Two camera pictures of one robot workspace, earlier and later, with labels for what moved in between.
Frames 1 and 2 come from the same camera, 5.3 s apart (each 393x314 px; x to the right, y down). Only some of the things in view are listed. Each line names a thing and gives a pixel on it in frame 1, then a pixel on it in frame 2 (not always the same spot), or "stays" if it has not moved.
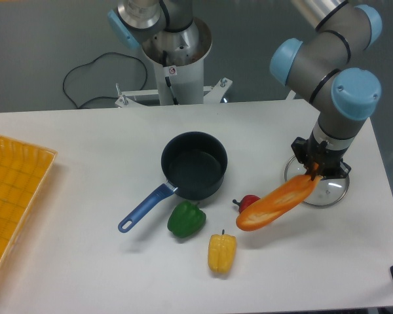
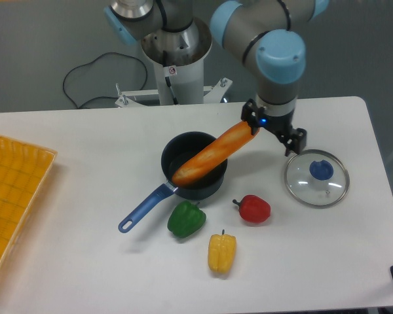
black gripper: [320, 157] → [293, 140]
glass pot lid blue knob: [325, 191] stays
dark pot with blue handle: [194, 165] stays
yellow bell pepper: [222, 250] stays
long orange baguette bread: [284, 198] → [198, 165]
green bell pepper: [187, 220] stays
